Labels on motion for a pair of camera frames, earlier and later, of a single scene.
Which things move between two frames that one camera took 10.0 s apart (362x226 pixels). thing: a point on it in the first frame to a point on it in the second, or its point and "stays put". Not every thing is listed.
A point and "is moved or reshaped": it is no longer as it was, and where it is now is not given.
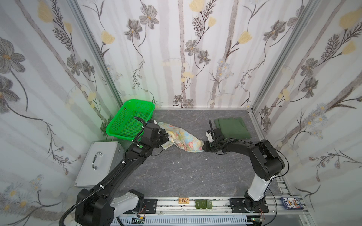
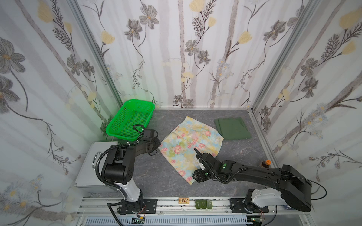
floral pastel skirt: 177,137 is moved or reshaped
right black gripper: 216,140 to 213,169
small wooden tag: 184,200 stays put
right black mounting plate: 237,206 stays put
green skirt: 233,128 stays put
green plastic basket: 123,125 stays put
